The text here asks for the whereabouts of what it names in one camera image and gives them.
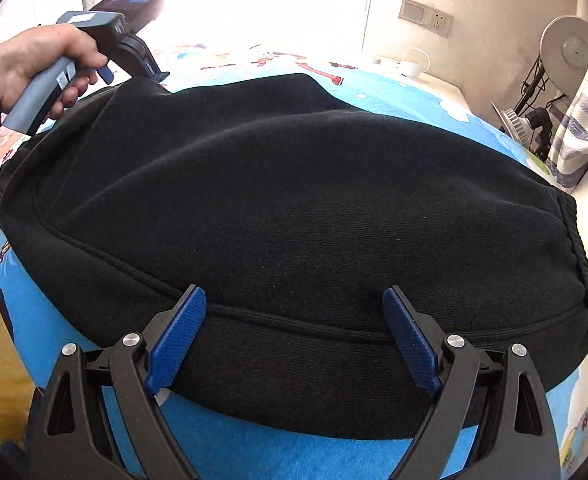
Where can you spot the black pants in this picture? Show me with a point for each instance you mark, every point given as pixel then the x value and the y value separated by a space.
pixel 294 239

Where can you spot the left hand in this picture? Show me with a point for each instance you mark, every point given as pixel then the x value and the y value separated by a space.
pixel 32 51

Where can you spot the white nightstand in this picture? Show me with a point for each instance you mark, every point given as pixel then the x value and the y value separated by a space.
pixel 426 96

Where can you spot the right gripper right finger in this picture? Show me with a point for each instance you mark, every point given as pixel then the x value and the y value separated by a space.
pixel 499 390

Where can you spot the blue cartoon bed sheet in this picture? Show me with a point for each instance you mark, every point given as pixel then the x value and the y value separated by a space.
pixel 274 449

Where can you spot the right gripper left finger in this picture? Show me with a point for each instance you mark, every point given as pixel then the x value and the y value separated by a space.
pixel 73 438

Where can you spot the white charger with cable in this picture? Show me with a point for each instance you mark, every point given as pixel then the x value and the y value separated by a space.
pixel 413 62

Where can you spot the wall switch socket plate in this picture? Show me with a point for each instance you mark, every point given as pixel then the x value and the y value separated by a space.
pixel 434 20

